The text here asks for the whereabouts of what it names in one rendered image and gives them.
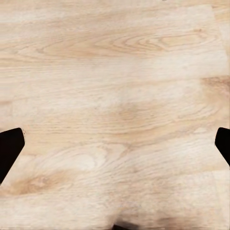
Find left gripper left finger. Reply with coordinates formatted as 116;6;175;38
0;127;25;184

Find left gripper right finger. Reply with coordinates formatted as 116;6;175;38
215;127;230;166

